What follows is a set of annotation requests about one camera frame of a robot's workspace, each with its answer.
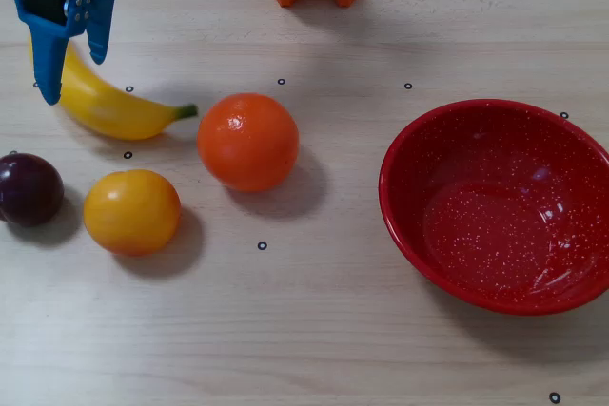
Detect yellow banana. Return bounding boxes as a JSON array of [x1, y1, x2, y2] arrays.
[[28, 36, 200, 142]]

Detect red speckled bowl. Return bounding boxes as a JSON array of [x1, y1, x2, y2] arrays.
[[378, 98, 609, 317]]

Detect dark purple plum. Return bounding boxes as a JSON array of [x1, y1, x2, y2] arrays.
[[0, 152, 66, 228]]

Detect yellow round fruit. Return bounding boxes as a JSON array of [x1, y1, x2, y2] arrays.
[[83, 168, 183, 258]]

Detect orange fruit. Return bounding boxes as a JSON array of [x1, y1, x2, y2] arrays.
[[196, 92, 301, 194]]

